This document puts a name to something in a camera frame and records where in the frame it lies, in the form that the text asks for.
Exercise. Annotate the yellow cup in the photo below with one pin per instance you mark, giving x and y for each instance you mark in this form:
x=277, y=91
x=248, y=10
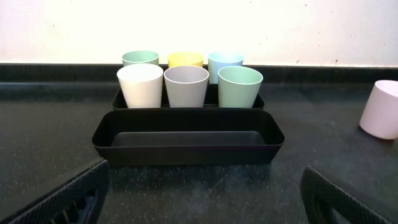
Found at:
x=185, y=59

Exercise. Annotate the white cup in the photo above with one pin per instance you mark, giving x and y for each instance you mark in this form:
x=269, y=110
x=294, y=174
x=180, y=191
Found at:
x=140, y=87

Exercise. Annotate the pink cup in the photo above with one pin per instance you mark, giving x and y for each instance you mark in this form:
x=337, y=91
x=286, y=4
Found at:
x=381, y=112

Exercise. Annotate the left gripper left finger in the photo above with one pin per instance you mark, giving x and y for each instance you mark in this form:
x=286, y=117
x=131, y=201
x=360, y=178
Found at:
x=62, y=199

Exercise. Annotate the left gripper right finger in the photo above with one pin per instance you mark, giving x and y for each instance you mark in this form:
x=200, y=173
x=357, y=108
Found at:
x=329, y=202

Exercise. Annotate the grey cup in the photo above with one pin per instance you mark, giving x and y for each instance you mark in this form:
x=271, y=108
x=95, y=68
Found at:
x=186, y=88

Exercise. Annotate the blue cup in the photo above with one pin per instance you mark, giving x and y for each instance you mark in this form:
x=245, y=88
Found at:
x=217, y=67

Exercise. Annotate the green cup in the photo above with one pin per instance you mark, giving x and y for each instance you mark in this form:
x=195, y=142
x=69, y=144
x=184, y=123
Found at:
x=140, y=57
x=239, y=90

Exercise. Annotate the black tray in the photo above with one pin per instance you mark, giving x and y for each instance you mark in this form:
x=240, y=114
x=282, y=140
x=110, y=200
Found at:
x=186, y=155
x=119, y=102

